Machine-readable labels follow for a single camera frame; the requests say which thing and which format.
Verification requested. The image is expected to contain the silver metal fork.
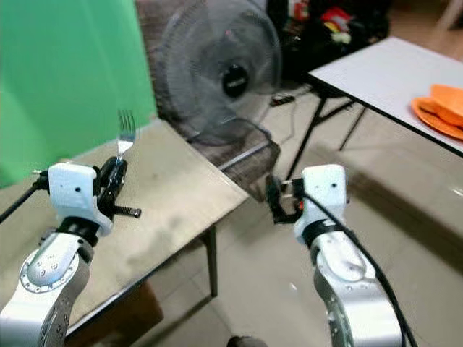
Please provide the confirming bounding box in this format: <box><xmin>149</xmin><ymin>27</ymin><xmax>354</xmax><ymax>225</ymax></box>
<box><xmin>117</xmin><ymin>109</ymin><xmax>137</xmax><ymax>158</ymax></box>

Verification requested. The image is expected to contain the dark mesh chair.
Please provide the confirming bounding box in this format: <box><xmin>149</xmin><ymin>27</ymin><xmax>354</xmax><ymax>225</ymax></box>
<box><xmin>192</xmin><ymin>118</ymin><xmax>282</xmax><ymax>202</ymax></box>

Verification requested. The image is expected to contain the green backdrop cloth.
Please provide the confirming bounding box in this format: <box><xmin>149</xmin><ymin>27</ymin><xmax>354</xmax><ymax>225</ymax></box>
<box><xmin>0</xmin><ymin>0</ymin><xmax>158</xmax><ymax>190</ymax></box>

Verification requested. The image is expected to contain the brown cardboard box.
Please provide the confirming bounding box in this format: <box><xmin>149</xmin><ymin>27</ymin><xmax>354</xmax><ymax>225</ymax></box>
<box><xmin>67</xmin><ymin>280</ymin><xmax>164</xmax><ymax>347</ymax></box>

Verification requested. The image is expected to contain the grey standing fan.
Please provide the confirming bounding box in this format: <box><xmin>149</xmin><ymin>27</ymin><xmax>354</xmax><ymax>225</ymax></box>
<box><xmin>159</xmin><ymin>0</ymin><xmax>284</xmax><ymax>147</ymax></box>

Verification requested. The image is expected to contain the white top folding table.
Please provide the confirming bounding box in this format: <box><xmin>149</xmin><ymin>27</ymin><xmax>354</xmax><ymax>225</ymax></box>
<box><xmin>282</xmin><ymin>36</ymin><xmax>463</xmax><ymax>181</ymax></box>

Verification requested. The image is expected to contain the large orange plate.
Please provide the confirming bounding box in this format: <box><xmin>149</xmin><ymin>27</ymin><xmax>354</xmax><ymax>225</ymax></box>
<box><xmin>410</xmin><ymin>97</ymin><xmax>463</xmax><ymax>142</ymax></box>

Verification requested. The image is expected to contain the black bag pile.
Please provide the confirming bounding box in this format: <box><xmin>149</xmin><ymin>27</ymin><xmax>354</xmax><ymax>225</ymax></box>
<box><xmin>266</xmin><ymin>0</ymin><xmax>392</xmax><ymax>82</ymax></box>

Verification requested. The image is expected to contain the small orange plate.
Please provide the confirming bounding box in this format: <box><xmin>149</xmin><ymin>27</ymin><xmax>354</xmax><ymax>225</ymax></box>
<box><xmin>428</xmin><ymin>83</ymin><xmax>463</xmax><ymax>121</ymax></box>

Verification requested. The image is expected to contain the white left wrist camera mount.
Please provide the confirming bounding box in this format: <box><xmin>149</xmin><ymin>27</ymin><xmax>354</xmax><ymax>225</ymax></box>
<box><xmin>47</xmin><ymin>162</ymin><xmax>104</xmax><ymax>226</ymax></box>

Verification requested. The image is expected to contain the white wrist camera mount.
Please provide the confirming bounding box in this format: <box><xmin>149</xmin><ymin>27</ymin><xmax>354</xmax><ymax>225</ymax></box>
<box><xmin>292</xmin><ymin>164</ymin><xmax>347</xmax><ymax>241</ymax></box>
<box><xmin>47</xmin><ymin>162</ymin><xmax>104</xmax><ymax>226</ymax></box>

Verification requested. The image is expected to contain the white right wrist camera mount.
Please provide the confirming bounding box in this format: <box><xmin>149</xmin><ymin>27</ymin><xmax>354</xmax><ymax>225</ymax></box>
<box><xmin>292</xmin><ymin>164</ymin><xmax>347</xmax><ymax>241</ymax></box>

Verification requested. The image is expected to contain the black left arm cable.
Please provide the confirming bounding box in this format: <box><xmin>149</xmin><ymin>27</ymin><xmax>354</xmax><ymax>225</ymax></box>
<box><xmin>0</xmin><ymin>179</ymin><xmax>50</xmax><ymax>223</ymax></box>

